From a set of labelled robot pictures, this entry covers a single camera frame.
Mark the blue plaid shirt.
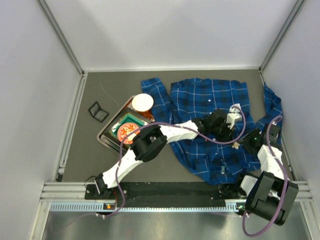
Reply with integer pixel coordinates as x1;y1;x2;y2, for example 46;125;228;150
141;78;283;185

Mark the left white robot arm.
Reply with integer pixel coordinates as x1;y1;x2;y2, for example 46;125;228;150
94;109;243;196

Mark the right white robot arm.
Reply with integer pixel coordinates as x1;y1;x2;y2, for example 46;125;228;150
236;123;299;226

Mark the orange cup white lid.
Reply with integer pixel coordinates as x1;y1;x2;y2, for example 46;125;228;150
131;93;154;119

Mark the green square dish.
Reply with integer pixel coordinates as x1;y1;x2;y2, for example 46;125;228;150
107;111;151;144

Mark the red patterned round plate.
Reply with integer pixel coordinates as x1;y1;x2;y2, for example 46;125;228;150
117;122;140;145

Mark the metal tray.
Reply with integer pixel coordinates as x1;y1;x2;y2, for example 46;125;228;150
97;95;155;153

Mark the small black open case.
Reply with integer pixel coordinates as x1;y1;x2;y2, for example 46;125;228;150
88;101;109;123

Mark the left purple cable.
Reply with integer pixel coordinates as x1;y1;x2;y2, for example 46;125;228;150
96;104;248;218

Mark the purple cable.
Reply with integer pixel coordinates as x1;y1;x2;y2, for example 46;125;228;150
241;115;288;238
96;104;248;218

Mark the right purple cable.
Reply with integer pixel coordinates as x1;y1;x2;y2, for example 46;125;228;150
241;115;288;238

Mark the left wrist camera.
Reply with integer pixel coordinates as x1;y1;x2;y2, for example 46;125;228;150
226;112;243;128

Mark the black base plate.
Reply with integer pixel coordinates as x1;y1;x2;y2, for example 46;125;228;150
84;182;247;203

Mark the grey slotted cable duct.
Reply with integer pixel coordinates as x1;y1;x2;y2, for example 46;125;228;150
50;202;242;213

